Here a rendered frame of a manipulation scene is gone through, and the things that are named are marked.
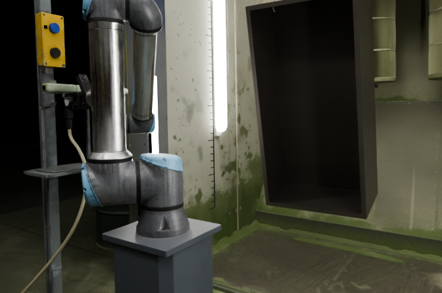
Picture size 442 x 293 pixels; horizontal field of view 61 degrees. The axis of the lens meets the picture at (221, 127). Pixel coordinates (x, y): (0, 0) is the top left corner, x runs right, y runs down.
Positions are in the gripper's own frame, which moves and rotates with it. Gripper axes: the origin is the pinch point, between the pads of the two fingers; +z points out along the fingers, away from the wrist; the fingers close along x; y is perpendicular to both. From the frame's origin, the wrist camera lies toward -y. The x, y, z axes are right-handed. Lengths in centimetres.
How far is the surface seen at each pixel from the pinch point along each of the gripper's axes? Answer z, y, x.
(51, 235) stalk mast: 15, 71, -2
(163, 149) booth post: -6, 32, 60
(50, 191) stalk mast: 15, 48, -2
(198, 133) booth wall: -6, 25, 95
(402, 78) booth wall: -114, -15, 235
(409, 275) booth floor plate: -132, 111, 138
